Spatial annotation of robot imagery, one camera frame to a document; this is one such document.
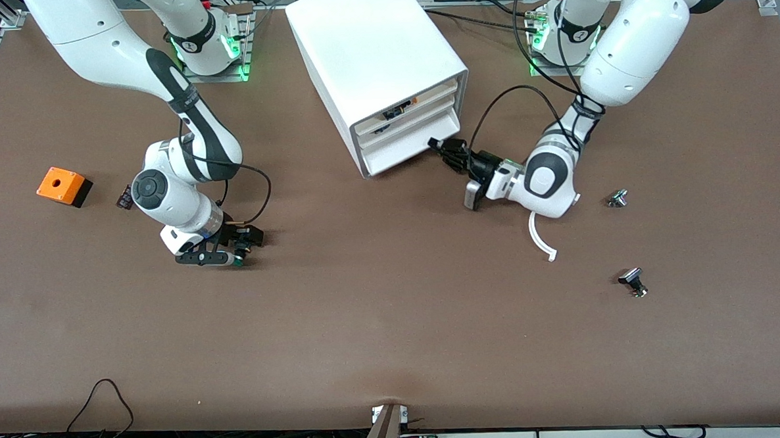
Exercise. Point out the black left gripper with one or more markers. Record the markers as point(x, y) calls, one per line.
point(480, 164)

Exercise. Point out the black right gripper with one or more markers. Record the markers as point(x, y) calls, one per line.
point(231, 234)

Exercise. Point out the green push button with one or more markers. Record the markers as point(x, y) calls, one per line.
point(239, 261)

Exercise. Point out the white plastic drawer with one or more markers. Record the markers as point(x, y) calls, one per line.
point(441, 102)
point(413, 149)
point(440, 88)

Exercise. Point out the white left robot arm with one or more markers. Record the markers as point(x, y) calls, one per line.
point(639, 37)

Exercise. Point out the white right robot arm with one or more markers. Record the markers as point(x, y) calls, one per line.
point(92, 34)

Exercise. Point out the white drawer cabinet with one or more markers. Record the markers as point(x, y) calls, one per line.
point(369, 42)

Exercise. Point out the black silver push button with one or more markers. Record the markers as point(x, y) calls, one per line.
point(631, 277)

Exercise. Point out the black orange electrical component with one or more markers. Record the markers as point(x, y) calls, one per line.
point(395, 112)

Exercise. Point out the small black electrical component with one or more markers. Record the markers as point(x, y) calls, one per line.
point(124, 199)

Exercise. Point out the chrome metal fitting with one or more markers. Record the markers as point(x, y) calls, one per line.
point(617, 198)

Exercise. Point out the orange box with hole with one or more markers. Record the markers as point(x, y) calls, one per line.
point(59, 183)

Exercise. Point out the white semicircular bracket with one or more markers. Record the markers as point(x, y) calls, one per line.
point(532, 229)

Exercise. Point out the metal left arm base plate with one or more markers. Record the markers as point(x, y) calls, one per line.
point(541, 67)

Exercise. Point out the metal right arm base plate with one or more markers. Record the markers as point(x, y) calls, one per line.
point(193, 75)

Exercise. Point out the brown camera mount bar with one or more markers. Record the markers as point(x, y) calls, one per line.
point(381, 436)

